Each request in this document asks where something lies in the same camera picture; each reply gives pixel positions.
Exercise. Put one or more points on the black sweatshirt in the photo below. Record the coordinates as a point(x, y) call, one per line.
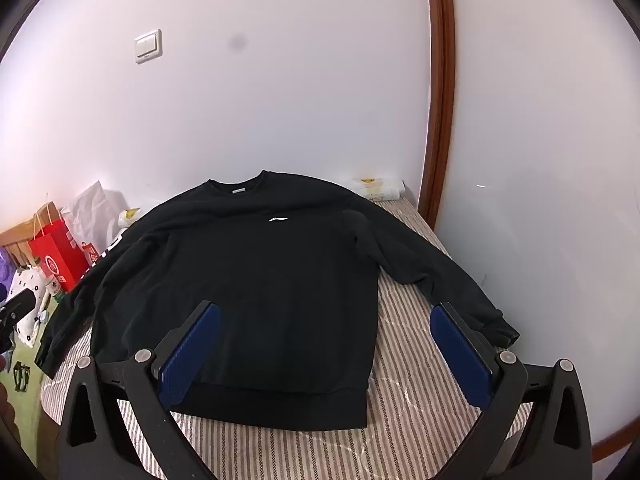
point(260, 280)

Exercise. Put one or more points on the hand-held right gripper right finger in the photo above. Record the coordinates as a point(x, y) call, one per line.
point(460, 355)

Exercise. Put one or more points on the white plastic bag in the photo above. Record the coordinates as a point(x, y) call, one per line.
point(92, 210)

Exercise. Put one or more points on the white black-spotted cloth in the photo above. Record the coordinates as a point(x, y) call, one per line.
point(27, 305)

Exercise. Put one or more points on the white wall light switch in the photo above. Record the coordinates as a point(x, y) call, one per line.
point(148, 46)

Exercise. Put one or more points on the brown wooden door frame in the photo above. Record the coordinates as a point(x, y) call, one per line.
point(442, 85)

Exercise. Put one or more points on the roll of fruit-print plastic film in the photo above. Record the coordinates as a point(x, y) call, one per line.
point(381, 189)

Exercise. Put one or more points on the striped bed sheet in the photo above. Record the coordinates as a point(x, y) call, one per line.
point(410, 360)

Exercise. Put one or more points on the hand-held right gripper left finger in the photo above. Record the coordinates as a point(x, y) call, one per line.
point(187, 355)

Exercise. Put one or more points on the purple cloth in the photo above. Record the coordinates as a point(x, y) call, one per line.
point(5, 275)

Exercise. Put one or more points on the green blanket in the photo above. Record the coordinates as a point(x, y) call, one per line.
point(30, 405)

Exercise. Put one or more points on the person's left hand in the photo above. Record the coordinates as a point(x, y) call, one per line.
point(7, 410)

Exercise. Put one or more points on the wooden headboard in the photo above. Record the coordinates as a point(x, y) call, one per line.
point(15, 242)

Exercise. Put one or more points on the red paper bag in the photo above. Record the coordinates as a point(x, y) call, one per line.
point(59, 259)

